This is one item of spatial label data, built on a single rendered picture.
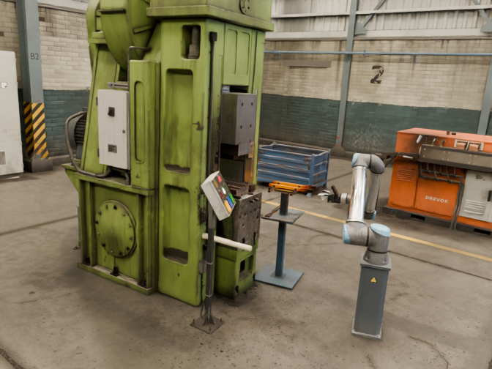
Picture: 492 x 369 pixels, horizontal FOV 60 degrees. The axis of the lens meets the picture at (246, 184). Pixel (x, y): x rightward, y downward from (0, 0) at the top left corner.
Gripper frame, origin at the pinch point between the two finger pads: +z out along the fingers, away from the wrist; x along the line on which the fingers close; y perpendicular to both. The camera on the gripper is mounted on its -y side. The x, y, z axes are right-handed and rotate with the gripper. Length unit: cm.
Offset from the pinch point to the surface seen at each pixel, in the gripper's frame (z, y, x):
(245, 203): 49, 5, -54
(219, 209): 41, -8, -120
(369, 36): 89, -208, 748
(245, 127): 55, -58, -50
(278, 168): 151, 53, 324
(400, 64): 5, -145, 719
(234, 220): 55, 20, -62
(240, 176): 70, -9, -22
